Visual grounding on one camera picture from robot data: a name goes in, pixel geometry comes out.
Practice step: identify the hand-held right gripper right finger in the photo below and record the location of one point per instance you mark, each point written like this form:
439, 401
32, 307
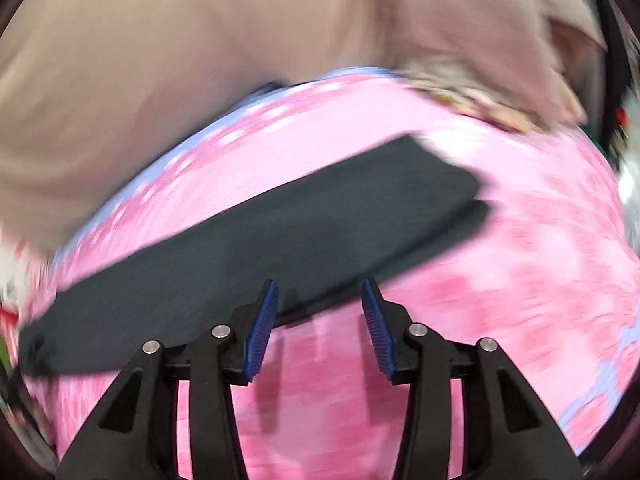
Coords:
379, 335

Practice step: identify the dark grey pants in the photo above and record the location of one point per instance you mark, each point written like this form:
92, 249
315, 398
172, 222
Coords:
300, 225

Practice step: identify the pink rose print bedsheet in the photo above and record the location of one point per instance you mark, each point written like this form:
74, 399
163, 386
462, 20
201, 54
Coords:
500, 290

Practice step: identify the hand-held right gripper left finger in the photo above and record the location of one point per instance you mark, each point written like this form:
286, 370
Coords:
260, 335

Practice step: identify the pinkish beige cloth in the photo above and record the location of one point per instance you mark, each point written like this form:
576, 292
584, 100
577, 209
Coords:
475, 25

